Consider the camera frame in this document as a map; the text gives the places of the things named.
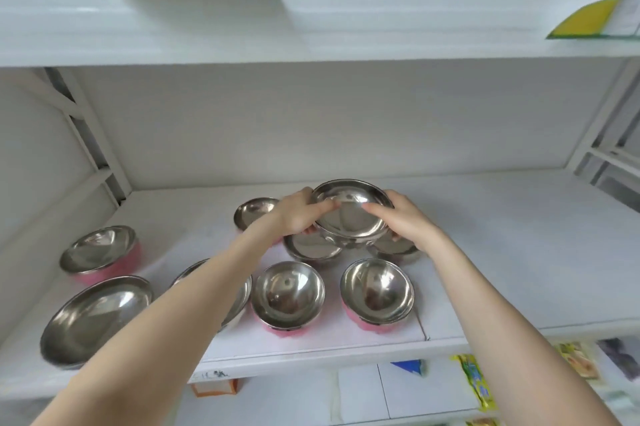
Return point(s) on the person's right thumb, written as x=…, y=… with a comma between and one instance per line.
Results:
x=376, y=211

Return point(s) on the person's left thumb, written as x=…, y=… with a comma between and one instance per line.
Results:
x=324, y=207

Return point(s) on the grey picture packet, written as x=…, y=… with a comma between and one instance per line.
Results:
x=622, y=355

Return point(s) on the yellow picture packet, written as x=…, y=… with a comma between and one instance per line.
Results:
x=577, y=360

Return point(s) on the blue packet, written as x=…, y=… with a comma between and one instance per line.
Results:
x=407, y=366

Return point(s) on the person's left forearm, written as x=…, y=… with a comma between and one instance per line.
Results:
x=165, y=335

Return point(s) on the orange and white box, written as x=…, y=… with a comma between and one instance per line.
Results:
x=220, y=387

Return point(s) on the cluster of pink-bottomed steel bowls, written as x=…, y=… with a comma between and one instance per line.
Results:
x=287, y=297

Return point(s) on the white foam shelf liner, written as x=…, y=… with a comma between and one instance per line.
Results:
x=500, y=261

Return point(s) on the yellow and green box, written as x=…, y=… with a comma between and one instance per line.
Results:
x=595, y=18

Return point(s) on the person's right hand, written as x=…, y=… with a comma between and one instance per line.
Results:
x=407, y=223

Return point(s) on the white metal shelf unit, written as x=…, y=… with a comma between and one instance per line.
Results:
x=320, y=48

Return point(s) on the person's left hand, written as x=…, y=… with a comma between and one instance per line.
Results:
x=295, y=213

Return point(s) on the shiny steel bowl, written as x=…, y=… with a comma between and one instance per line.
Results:
x=352, y=221

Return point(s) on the yellow and green packet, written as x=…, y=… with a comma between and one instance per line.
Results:
x=475, y=383

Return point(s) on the person's right forearm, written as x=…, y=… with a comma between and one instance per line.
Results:
x=505, y=335

